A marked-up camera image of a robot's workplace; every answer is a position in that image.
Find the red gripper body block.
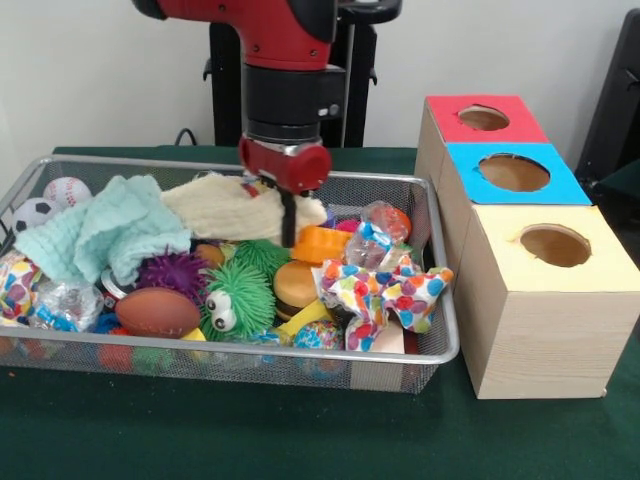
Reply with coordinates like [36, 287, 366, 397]
[238, 137, 333, 195]

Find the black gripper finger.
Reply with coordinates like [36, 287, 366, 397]
[279, 190, 299, 249]

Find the cream yellow waffle cloth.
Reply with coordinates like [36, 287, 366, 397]
[160, 174, 329, 247]

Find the mint green waffle cloth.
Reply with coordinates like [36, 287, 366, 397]
[14, 175, 192, 287]

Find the clear mesh bin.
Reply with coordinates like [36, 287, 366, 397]
[0, 155, 461, 393]

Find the wooden box with three holes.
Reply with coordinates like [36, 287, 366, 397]
[415, 96, 640, 401]

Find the orange plastic block toy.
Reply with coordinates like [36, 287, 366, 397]
[292, 225, 354, 266]

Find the tan hamburger toy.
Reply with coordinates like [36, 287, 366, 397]
[272, 260, 323, 323]

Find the large green fuzzy ball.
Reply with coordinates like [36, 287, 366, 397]
[200, 240, 291, 343]

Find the blue globe ball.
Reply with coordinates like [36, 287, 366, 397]
[293, 320, 347, 377]

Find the colourful patchwork fabric toy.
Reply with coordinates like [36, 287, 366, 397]
[315, 254, 455, 354]

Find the purple spiky ball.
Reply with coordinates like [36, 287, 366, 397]
[137, 250, 210, 304]

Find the brown football toy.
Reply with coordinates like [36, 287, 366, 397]
[114, 288, 201, 339]

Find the dark green table cloth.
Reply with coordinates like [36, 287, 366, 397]
[0, 145, 640, 480]

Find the white baseball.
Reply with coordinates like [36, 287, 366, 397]
[43, 177, 93, 209]

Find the black white soccer ball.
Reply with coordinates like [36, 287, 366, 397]
[12, 198, 57, 233]

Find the colourful polka dot fabric toy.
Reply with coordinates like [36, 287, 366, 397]
[0, 255, 41, 323]

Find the black equipment stand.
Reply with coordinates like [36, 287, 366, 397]
[578, 8, 640, 196]

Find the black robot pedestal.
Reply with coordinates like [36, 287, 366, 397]
[205, 0, 403, 149]

